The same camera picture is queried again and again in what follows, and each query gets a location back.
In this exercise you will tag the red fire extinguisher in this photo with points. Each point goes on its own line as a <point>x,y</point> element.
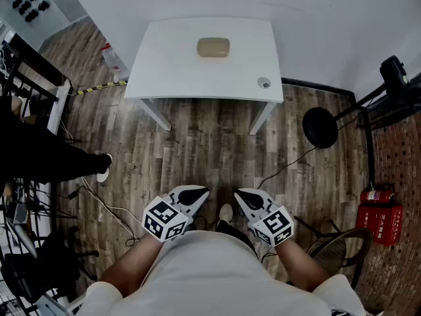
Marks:
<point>375,195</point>

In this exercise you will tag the clear plastic bag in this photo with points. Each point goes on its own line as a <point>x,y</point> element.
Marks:
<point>115,61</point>

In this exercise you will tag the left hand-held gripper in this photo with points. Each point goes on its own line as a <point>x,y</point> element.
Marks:
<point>164,219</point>

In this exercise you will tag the black camera on stand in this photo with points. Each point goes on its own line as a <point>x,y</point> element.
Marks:
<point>393,71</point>

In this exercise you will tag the red extinguisher box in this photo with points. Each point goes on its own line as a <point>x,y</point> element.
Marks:
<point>378,224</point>

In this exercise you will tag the person's beige shoe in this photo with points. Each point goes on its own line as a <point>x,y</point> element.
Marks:
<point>226,212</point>

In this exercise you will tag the black office chair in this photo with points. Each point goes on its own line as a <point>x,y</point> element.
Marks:
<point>49,265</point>

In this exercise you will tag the white wall panel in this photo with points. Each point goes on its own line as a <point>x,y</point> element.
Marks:
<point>56,8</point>

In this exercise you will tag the yellow plastic tray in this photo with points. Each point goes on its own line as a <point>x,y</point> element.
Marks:
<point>213,57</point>

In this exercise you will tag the person's white shirt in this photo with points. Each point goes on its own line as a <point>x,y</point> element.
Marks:
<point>210,275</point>

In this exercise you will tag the round grey table grommet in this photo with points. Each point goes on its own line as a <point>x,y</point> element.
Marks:
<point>264,82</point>

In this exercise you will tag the white table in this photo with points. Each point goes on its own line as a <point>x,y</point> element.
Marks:
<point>171,77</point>

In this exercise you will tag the person's left forearm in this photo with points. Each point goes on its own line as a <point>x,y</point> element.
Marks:
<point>131,265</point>

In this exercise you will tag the black stand pole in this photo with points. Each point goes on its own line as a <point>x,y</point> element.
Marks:
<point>361,101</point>

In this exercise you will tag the black metal rack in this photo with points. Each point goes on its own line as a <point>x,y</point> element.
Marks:
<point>29,77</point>

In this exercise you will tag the person's black shorts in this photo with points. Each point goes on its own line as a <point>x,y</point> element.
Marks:
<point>235,234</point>

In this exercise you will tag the black round stand base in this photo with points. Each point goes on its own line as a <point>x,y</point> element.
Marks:
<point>319,127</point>

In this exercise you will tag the group of black wall holders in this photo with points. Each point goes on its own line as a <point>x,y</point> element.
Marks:
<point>31,2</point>

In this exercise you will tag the yellow black striped tape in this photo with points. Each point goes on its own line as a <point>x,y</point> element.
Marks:
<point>98,87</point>

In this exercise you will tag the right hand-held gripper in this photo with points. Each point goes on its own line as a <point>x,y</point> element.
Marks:
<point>273,226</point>

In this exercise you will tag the person's right forearm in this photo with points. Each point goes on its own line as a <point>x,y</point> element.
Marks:
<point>299,265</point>

